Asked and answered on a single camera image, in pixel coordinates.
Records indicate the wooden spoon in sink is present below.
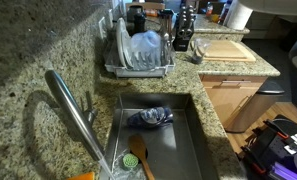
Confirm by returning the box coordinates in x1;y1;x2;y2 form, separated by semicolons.
128;134;155;180

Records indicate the clear glass cup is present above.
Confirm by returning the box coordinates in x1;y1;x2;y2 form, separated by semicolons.
191;38;211;64

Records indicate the blue dish wand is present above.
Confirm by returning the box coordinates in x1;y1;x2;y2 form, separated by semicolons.
127;106;174;129

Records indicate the clear plastic container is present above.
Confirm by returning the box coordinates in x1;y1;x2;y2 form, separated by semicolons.
131;30;161;70

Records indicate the grey dish rack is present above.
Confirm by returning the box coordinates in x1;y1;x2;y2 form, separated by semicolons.
103;43;176;79

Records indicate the white plate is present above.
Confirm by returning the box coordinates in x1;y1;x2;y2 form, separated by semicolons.
116;18;133;69

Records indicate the stainless steel sink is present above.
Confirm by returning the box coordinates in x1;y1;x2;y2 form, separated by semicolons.
100;93;219;180

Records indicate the steel kitchen faucet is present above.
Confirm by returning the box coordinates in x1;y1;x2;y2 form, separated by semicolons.
45;70;115;180

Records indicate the green round scrubber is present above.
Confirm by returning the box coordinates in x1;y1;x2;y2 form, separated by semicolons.
122;153;139;170

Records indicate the black coffee grinder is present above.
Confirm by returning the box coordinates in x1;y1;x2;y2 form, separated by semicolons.
127;5;146;33

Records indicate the black knife block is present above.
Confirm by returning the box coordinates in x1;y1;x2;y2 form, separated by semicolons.
173;5;195;51

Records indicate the small wooden cutting board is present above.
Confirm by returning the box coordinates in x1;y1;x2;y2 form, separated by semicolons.
205;40;246;59

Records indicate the white blue red container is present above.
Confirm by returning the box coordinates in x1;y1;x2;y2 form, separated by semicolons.
206;2;213;16

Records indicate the orange sponge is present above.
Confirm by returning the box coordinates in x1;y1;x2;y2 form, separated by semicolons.
66;172;95;180

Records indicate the large wooden cutting board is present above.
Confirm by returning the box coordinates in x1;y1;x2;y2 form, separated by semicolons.
203;40;256;62

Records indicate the steel trash can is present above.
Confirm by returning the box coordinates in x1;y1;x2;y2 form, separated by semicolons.
225;80;284;133

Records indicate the white paper towel roll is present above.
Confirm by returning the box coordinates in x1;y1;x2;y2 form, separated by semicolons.
225;0;253;30

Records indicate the black orange clamp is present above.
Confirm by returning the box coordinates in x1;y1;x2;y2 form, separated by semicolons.
241;120;289;175

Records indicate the steel drawer handle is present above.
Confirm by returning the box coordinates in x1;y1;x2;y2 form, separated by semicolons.
221;80;252;84

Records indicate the steel cabinet door handle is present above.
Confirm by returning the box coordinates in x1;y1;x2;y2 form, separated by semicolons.
235;96;251;112

